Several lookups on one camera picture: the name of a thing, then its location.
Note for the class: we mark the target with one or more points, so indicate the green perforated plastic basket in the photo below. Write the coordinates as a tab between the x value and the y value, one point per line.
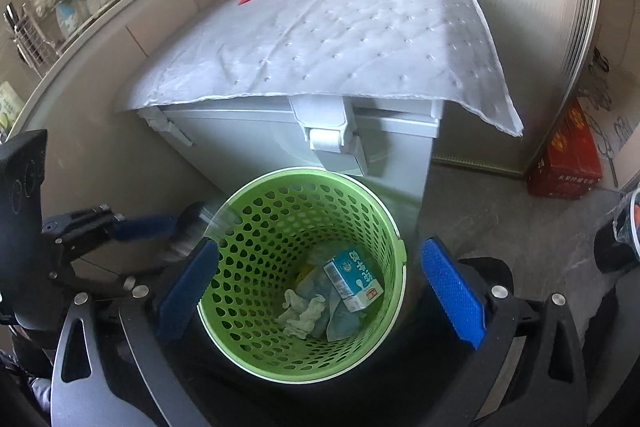
250	227

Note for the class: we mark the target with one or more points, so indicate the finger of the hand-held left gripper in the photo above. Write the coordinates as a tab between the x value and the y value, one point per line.
90	274
145	228

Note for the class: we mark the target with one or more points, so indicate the blue white milk carton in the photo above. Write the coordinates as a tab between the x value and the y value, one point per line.
352	279

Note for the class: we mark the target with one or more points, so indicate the white storage box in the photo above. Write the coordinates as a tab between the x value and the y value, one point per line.
240	142

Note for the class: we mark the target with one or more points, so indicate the clear plastic wrapper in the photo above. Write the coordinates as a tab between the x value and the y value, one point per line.
192	227

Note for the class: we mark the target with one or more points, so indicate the metal dish rack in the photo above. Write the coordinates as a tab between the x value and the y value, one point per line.
45	42

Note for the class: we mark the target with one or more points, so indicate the white tissue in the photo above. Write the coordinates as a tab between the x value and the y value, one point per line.
302	314

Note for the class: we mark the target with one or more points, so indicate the blue white wipe packet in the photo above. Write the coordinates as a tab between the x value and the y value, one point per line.
342	324

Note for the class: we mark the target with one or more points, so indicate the red cardboard box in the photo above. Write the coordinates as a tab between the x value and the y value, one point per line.
565	162

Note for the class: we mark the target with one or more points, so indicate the green white package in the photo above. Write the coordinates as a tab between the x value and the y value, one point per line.
7	107

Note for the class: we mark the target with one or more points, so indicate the scribbled cardboard box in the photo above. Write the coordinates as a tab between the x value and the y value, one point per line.
617	117

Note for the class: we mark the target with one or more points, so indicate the blue white cup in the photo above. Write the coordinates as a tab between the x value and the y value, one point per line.
67	17

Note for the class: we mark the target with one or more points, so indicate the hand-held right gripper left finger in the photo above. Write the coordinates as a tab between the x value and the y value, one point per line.
190	287

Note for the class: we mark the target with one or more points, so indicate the grey dimpled pad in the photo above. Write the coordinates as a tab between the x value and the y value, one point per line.
325	37

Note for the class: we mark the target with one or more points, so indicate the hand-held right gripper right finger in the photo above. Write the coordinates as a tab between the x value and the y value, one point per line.
452	292

